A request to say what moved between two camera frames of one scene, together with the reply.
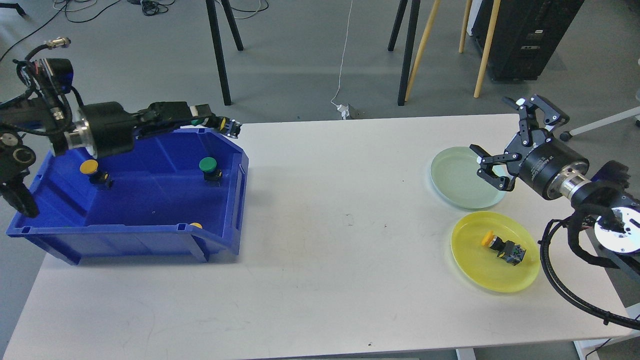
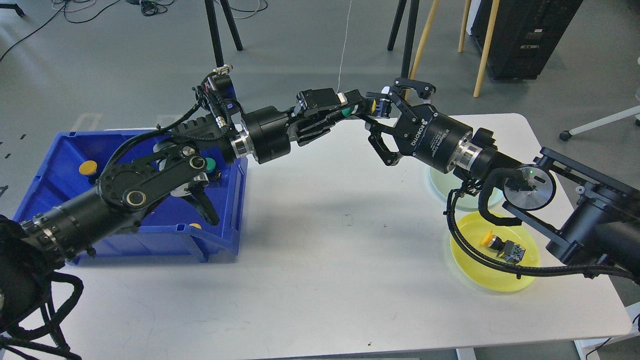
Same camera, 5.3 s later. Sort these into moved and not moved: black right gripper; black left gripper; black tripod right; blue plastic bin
Moved: black left gripper; black right gripper
Not moved: black tripod right; blue plastic bin
